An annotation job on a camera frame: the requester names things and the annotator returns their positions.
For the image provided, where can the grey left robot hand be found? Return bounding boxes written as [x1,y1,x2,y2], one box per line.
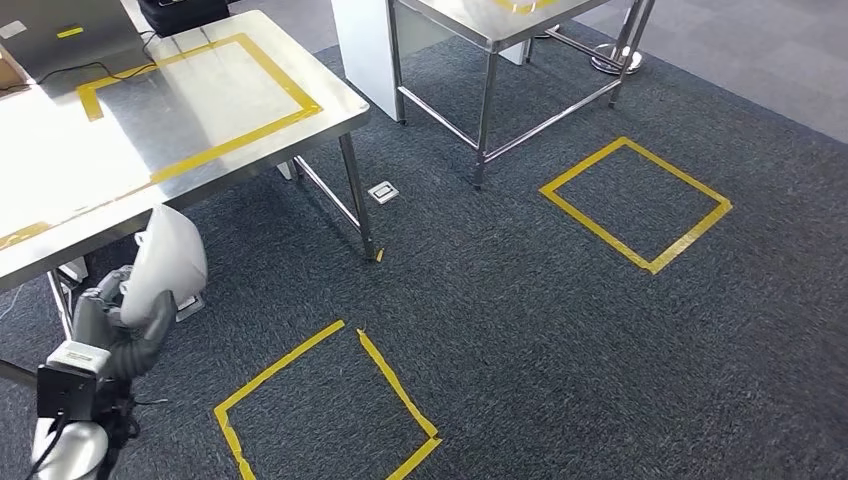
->
[71,264,179,382]

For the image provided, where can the white plastic car part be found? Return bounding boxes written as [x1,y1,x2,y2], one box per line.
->
[119,203,209,331]

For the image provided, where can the stainless steel workbench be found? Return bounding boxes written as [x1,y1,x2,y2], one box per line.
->
[0,9,376,346]

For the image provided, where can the floor socket box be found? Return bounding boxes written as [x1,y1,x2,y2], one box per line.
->
[173,293,207,325]
[367,180,401,206]

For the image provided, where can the yellow floor tape square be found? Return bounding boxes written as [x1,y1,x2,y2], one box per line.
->
[213,319,444,480]

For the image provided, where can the silver laptop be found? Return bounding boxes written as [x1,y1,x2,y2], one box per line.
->
[0,0,155,84]

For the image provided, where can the black bag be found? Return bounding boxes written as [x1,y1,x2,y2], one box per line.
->
[137,0,231,38]

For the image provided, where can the white cabinet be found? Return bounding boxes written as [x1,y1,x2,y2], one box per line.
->
[331,0,531,124]

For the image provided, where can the chrome stanchion base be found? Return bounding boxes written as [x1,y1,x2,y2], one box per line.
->
[590,41,645,76]

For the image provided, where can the black laptop cable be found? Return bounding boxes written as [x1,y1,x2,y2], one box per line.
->
[36,29,160,87]

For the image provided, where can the steel frame table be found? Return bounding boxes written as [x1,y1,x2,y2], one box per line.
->
[387,0,658,191]

